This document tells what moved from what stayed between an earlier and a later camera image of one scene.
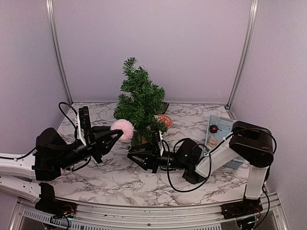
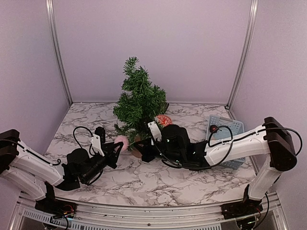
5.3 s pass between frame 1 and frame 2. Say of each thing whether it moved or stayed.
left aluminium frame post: stayed
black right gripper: moved
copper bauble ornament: stayed
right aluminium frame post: stayed
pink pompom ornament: moved
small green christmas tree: stayed
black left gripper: moved
